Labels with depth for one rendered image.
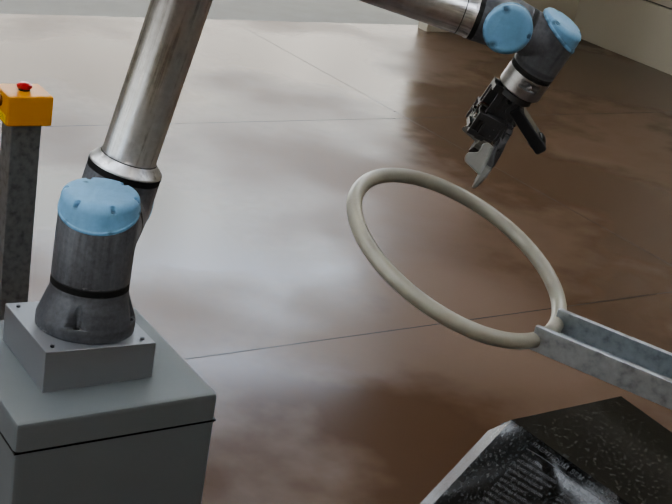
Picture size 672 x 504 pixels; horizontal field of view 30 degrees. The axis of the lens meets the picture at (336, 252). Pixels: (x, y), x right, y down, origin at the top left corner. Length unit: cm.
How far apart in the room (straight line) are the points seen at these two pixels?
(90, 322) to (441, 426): 207
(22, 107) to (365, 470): 152
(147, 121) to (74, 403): 55
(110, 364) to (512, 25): 97
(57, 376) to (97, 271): 21
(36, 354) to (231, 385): 192
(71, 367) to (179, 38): 65
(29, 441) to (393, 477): 181
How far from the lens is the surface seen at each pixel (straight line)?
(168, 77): 243
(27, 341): 243
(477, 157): 252
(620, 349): 242
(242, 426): 402
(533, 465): 258
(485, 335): 225
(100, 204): 232
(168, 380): 246
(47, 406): 234
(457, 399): 443
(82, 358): 238
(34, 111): 332
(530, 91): 248
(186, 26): 241
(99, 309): 238
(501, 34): 227
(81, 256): 234
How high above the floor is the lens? 203
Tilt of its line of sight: 22 degrees down
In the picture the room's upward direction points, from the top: 10 degrees clockwise
